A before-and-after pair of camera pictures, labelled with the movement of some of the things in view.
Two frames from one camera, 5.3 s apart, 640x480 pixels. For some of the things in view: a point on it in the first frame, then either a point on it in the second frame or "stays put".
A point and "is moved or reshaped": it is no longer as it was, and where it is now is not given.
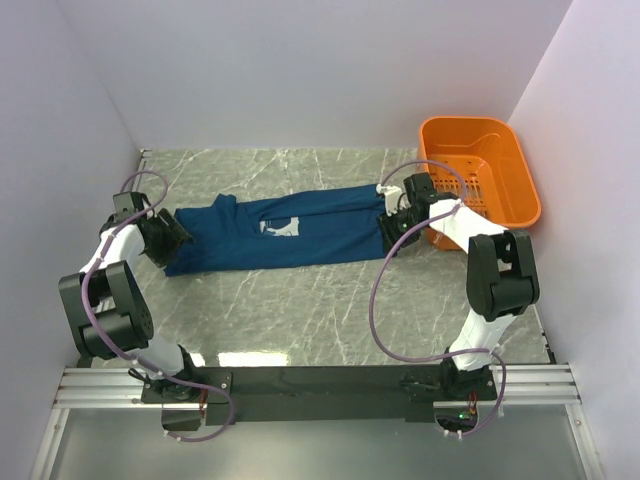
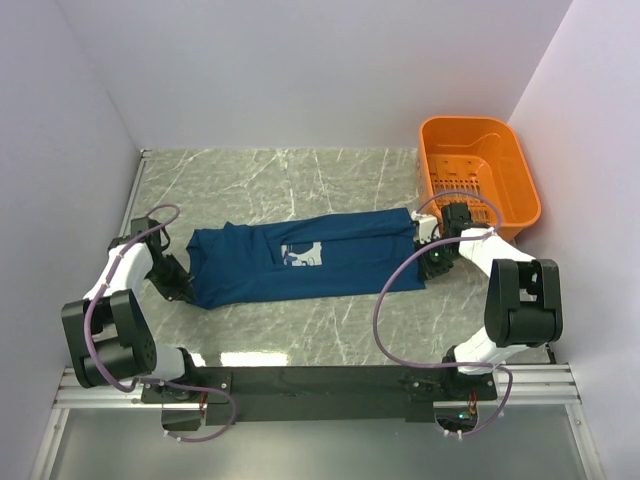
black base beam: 285,395 stays put
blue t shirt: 287,228 is moved or reshaped
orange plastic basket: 488,155 stays put
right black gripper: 387,226 -> 427,270
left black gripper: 176,236 -> 181,288
